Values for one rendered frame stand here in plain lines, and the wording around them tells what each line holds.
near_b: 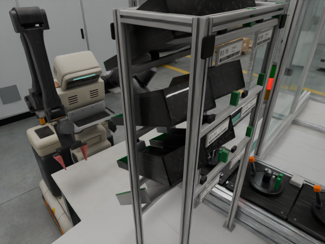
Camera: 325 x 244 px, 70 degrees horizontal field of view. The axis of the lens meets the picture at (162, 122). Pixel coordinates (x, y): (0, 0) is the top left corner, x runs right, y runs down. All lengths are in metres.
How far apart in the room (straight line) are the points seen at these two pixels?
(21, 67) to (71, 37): 0.80
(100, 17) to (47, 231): 2.95
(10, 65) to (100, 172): 2.59
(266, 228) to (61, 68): 1.12
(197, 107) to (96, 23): 3.61
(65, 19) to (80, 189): 2.86
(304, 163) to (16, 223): 2.16
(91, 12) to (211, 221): 3.37
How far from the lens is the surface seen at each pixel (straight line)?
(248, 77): 1.84
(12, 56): 3.60
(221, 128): 0.49
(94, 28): 3.91
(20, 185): 2.73
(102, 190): 1.17
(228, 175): 1.09
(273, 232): 1.01
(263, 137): 1.19
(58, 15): 3.69
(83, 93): 1.36
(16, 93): 3.71
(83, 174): 1.28
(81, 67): 1.27
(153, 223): 1.03
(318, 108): 2.18
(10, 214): 2.50
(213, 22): 0.35
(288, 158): 1.48
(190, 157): 0.43
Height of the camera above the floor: 1.70
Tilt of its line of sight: 31 degrees down
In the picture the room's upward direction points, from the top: straight up
